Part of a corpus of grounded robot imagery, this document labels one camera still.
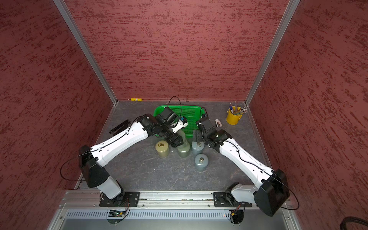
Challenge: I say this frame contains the grey-blue tea canister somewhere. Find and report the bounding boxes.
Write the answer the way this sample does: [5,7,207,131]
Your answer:
[191,141,205,156]

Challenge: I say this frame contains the beige tea canister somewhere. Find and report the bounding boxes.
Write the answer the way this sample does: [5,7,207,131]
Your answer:
[155,140,169,158]

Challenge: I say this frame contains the green plastic basket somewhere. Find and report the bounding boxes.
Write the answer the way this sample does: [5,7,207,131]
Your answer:
[169,105,206,139]

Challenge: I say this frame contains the grey tea canister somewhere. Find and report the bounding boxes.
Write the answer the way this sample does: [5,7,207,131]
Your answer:
[195,154,209,172]

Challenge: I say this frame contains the olive tea canister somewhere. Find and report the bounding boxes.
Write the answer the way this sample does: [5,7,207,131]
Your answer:
[177,130,191,158]

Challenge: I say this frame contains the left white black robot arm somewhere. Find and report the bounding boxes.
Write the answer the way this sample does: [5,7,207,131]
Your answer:
[79,107,188,207]

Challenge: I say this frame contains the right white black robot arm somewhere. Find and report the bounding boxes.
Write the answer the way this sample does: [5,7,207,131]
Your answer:
[196,117,290,217]

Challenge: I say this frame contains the small white stapler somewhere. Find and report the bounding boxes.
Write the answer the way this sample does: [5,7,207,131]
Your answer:
[215,119,222,127]

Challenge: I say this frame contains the yellow pen cup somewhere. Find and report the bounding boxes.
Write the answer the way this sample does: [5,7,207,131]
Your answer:
[226,106,245,125]

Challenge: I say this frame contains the black tongs tool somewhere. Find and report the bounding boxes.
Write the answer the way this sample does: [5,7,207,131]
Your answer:
[109,119,131,136]

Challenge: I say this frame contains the yellow marker at wall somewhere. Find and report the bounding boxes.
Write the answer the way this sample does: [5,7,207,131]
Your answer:
[131,98,143,102]

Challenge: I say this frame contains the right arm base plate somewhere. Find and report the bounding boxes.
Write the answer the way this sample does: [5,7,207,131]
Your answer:
[213,192,252,208]

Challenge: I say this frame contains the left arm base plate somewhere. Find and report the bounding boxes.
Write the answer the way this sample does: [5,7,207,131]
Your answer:
[99,191,140,208]

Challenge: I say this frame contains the aluminium front rail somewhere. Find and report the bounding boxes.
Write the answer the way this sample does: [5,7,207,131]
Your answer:
[48,190,301,230]

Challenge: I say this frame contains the left aluminium frame post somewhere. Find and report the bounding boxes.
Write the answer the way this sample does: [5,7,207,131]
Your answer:
[53,0,118,106]

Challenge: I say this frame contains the aluminium frame post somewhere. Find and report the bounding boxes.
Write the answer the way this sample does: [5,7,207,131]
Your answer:
[245,0,300,106]
[53,0,118,106]

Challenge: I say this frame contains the right aluminium frame post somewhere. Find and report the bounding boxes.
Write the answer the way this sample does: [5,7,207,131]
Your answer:
[245,0,300,106]

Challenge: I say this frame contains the black cable bottom right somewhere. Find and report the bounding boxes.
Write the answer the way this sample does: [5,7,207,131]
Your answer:
[340,216,368,230]

